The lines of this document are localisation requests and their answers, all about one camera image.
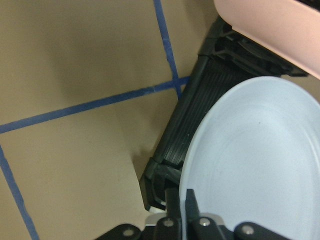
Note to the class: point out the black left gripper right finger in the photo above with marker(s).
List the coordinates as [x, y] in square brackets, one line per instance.
[191, 206]

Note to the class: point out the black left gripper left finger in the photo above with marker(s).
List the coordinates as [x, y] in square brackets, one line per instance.
[173, 211]

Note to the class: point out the light blue plate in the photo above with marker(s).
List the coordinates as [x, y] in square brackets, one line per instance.
[255, 157]

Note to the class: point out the pink plate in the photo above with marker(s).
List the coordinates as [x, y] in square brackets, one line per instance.
[289, 28]

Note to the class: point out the black dish rack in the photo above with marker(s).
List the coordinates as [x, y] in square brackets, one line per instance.
[226, 58]

